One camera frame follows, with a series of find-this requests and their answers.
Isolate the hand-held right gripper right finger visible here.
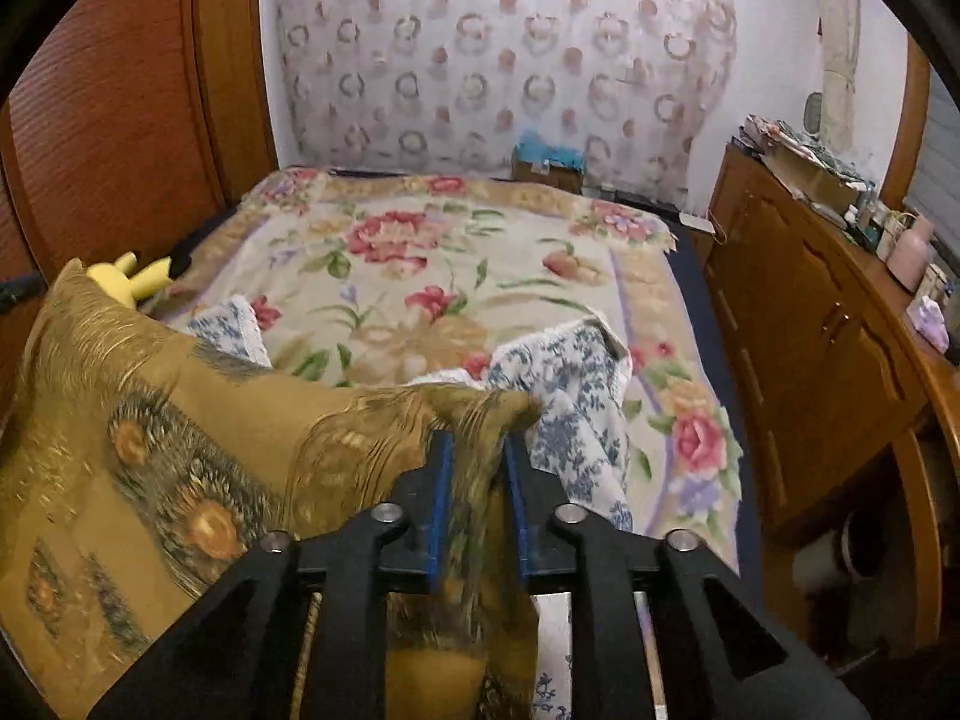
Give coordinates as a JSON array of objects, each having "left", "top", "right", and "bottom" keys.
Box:
[{"left": 504, "top": 435, "right": 871, "bottom": 720}]

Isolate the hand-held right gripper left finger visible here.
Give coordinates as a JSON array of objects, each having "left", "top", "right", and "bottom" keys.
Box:
[{"left": 90, "top": 431, "right": 455, "bottom": 720}]

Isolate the golden patterned shirt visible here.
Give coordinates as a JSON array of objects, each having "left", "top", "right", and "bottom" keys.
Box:
[{"left": 0, "top": 259, "right": 545, "bottom": 720}]

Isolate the blue floral white sheet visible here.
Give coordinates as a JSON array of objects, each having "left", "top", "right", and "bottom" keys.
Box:
[{"left": 187, "top": 296, "right": 635, "bottom": 720}]

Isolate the dark blue mattress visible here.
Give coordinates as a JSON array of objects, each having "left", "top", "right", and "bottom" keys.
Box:
[{"left": 172, "top": 165, "right": 766, "bottom": 586}]

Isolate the long wooden cabinet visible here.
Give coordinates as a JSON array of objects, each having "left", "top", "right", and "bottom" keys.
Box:
[{"left": 705, "top": 142, "right": 960, "bottom": 691}]

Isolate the pink floral blanket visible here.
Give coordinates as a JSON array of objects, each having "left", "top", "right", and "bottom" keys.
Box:
[{"left": 150, "top": 169, "right": 743, "bottom": 578}]

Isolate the yellow plush toy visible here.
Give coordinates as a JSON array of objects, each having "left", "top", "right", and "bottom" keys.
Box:
[{"left": 86, "top": 251, "right": 173, "bottom": 308}]

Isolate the purple tissue pack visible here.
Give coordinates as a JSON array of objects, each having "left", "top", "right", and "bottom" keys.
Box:
[{"left": 905, "top": 296, "right": 952, "bottom": 353}]

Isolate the cardboard box with blue items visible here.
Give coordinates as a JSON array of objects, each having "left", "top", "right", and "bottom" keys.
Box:
[{"left": 511, "top": 131, "right": 587, "bottom": 192}]

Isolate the pink thermos bottle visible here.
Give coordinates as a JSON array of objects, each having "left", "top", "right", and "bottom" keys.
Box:
[{"left": 887, "top": 214, "right": 936, "bottom": 293}]

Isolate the open cardboard box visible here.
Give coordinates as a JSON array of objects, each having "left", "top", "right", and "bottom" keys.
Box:
[{"left": 761, "top": 139, "right": 863, "bottom": 215}]

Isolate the cluttered cloth pile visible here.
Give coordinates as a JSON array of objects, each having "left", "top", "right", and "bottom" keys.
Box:
[{"left": 739, "top": 114, "right": 871, "bottom": 173}]

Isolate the wooden louvered wardrobe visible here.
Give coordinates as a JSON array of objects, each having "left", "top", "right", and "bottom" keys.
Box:
[{"left": 0, "top": 0, "right": 278, "bottom": 361}]

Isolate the grey window blind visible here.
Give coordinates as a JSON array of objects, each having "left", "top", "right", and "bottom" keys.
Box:
[{"left": 904, "top": 71, "right": 960, "bottom": 241}]

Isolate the circle patterned sheer curtain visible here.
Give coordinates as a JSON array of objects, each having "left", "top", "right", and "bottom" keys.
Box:
[{"left": 274, "top": 0, "right": 740, "bottom": 203}]

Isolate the beige tied curtain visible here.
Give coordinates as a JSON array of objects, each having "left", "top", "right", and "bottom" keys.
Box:
[{"left": 814, "top": 0, "right": 863, "bottom": 158}]

